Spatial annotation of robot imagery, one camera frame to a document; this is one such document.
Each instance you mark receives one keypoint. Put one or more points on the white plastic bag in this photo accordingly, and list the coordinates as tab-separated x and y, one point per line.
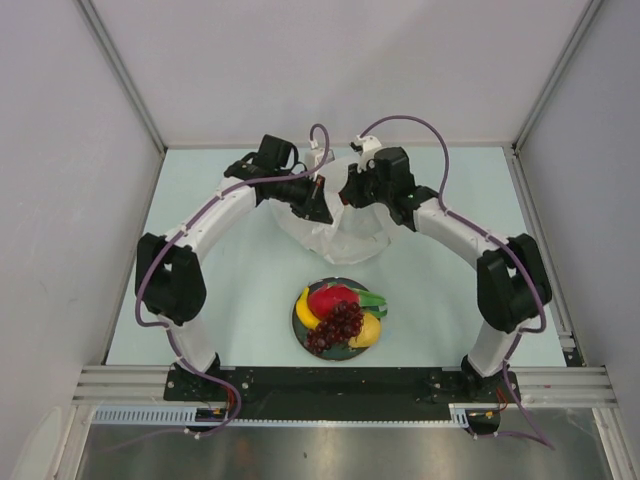
354	236

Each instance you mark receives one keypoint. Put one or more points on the fake watermelon slice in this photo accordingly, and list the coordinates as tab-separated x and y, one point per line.
335	297

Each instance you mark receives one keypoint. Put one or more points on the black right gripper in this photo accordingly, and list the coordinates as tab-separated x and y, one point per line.
352	192

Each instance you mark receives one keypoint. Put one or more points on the fake yellow lemon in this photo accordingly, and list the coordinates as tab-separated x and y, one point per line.
369	334

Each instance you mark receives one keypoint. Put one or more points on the fake yellow banana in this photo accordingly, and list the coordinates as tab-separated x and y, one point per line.
304	313

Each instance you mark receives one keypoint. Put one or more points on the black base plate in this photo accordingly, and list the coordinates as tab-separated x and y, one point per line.
369	394

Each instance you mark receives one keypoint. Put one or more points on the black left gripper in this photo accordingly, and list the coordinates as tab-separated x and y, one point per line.
313	207

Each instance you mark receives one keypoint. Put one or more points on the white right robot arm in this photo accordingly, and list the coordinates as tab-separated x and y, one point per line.
513	286

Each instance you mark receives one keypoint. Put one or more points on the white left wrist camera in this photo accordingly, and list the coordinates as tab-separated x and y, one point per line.
313	158

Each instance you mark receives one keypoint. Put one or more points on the aluminium frame rail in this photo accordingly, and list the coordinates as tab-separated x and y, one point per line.
542	387

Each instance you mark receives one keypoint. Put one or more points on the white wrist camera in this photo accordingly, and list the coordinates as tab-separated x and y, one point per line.
365	147
313	158

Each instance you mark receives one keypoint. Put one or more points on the blue ceramic plate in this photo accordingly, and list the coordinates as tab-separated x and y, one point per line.
336	353

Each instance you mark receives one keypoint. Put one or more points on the fake red grapes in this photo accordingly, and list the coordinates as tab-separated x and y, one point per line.
343	322

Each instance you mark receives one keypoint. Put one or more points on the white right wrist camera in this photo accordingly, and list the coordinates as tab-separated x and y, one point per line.
365	147

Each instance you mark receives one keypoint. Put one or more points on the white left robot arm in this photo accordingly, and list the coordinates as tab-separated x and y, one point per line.
170	289

